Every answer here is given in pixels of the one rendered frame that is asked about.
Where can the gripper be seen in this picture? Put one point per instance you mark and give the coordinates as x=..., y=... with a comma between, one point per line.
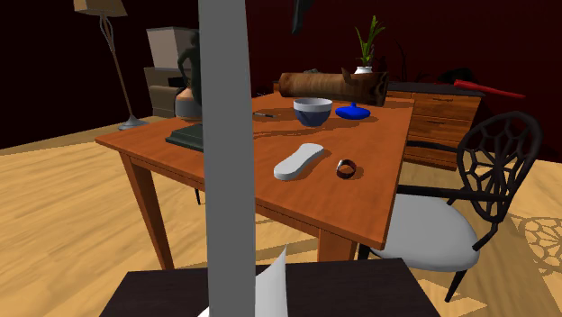
x=301, y=13

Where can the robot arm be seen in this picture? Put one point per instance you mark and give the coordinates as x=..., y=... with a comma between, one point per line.
x=228, y=131

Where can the green plant in white pot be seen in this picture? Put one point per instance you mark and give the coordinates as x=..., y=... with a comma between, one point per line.
x=368, y=44

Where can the brown wooden log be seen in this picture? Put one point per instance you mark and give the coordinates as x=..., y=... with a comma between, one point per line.
x=316, y=85

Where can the blue bowl with white inside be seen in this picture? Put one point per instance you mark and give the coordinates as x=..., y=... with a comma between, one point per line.
x=312, y=115

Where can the black pen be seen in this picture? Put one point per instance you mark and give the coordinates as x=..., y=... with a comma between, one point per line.
x=263, y=114

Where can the flat blue vase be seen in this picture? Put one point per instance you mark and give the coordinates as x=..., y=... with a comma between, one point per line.
x=352, y=113

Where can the dark figure statue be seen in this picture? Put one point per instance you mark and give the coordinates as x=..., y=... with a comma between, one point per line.
x=191, y=66

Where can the grey box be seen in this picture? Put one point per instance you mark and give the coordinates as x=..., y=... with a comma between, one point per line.
x=169, y=46

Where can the white remote control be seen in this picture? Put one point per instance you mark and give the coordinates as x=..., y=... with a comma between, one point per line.
x=297, y=162

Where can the brown armchair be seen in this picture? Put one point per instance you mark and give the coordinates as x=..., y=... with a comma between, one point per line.
x=162, y=96

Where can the wooden chest of drawers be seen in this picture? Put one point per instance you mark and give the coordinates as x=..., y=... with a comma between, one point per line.
x=439, y=118

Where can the wooden table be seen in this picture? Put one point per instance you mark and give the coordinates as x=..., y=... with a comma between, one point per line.
x=307, y=202

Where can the floor lamp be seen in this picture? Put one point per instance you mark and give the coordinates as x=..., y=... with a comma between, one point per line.
x=115, y=57

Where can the long red object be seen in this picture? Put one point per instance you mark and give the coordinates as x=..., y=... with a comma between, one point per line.
x=483, y=89

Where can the black chair with white seat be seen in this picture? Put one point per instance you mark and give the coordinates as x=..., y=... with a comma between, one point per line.
x=426, y=232

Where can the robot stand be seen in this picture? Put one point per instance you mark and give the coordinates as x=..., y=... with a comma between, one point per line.
x=351, y=289

